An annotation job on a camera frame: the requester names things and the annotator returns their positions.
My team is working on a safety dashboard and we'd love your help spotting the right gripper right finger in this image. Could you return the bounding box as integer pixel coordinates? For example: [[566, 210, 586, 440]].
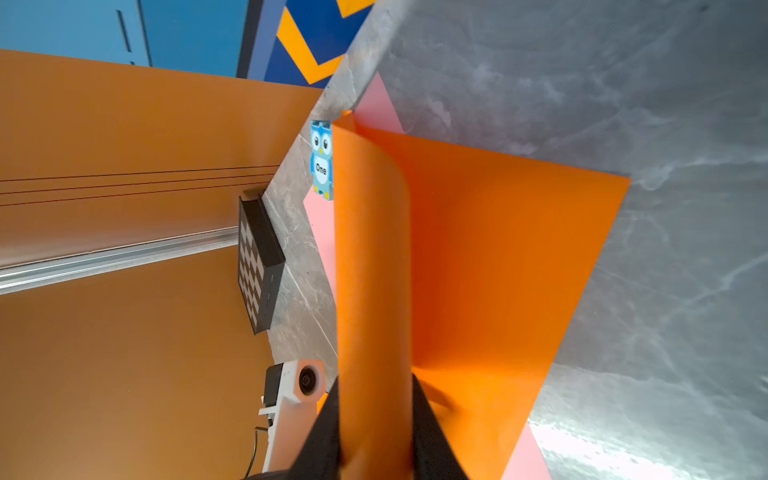
[[412, 374, 468, 480]]

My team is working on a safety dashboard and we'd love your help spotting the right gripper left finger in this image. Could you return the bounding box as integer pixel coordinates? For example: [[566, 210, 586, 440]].
[[246, 381, 342, 480]]

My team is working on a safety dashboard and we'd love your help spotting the orange paper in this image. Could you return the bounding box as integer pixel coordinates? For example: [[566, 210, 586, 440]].
[[332, 114, 630, 479]]

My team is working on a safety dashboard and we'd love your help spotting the black white chessboard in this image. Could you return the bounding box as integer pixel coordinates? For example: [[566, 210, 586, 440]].
[[237, 197, 286, 334]]

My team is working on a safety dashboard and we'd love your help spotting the small blue toy box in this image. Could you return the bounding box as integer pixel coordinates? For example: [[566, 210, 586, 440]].
[[310, 120, 334, 201]]

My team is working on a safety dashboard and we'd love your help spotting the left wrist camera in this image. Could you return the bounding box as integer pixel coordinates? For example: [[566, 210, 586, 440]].
[[259, 359, 326, 473]]

